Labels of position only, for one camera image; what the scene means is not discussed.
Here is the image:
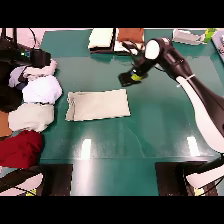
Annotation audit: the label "folded white garment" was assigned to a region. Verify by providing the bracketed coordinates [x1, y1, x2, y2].
[113, 40, 140, 57]

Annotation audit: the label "folded cream garment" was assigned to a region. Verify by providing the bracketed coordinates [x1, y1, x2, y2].
[87, 28, 115, 51]

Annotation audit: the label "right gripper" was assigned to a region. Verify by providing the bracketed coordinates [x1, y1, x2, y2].
[118, 67, 148, 88]

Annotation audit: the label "pale lilac garment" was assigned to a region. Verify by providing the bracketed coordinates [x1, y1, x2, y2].
[8, 66, 64, 105]

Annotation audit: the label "pink garment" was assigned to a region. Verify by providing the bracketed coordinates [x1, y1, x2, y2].
[23, 59, 58, 80]

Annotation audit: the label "red garment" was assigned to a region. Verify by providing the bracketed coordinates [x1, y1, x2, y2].
[0, 130, 44, 170]

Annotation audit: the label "beige garment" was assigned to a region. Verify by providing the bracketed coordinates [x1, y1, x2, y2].
[7, 102, 55, 134]

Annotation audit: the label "black garment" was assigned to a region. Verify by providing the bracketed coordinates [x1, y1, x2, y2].
[0, 63, 24, 113]

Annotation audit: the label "orange-brown garment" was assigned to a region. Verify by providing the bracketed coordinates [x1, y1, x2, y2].
[0, 110, 13, 138]

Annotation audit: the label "folded brown garment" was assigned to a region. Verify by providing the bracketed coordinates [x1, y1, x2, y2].
[116, 28, 146, 45]

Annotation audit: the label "cream garment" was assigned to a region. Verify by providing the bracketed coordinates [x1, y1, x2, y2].
[65, 88, 132, 123]
[87, 28, 115, 51]

